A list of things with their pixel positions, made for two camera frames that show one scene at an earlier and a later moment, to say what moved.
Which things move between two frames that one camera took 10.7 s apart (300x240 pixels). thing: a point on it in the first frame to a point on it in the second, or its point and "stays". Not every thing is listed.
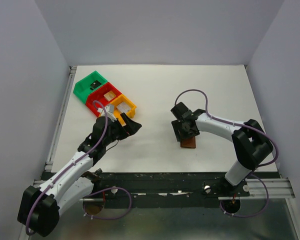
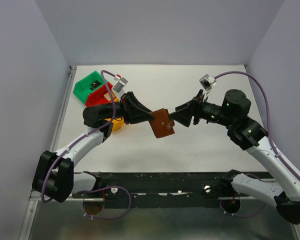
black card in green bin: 95,84 stays
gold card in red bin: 109,95 stays
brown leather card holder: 190,143 to 162,125
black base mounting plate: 164,190 stays
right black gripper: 176,126 to 184,116
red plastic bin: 105,94 stays
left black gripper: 133,127 to 129,106
